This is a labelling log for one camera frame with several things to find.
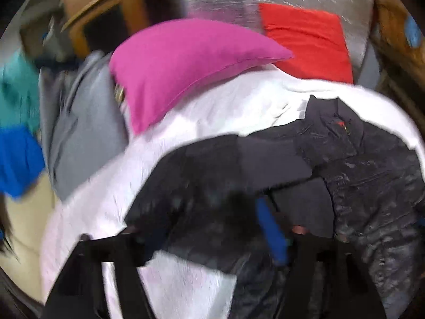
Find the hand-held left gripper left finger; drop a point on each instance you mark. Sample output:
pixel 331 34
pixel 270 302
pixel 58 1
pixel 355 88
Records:
pixel 124 247

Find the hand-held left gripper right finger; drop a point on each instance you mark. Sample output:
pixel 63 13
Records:
pixel 270 229

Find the black puffer jacket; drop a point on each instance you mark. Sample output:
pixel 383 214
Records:
pixel 358 186

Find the white blanket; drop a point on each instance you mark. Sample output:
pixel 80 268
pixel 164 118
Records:
pixel 109 189

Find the beige bed sheet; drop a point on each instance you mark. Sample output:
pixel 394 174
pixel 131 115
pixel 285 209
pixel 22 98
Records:
pixel 23 229

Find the grey blazer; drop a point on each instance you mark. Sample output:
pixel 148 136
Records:
pixel 83 133

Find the blue garment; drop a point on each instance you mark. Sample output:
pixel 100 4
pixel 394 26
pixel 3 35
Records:
pixel 16 159

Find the pink pillow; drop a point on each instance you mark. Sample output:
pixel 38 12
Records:
pixel 179 63

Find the teal garment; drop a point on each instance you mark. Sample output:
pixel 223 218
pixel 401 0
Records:
pixel 18 89

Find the red pillow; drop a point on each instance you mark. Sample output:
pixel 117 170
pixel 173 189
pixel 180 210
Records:
pixel 308 40

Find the wicker basket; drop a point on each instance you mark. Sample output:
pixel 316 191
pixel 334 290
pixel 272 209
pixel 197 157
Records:
pixel 391 40

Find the wooden cabinet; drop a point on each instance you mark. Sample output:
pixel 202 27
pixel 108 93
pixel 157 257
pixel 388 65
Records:
pixel 99 16

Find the light blue cloth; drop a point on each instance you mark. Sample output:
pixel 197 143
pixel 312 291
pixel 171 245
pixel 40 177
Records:
pixel 414 32

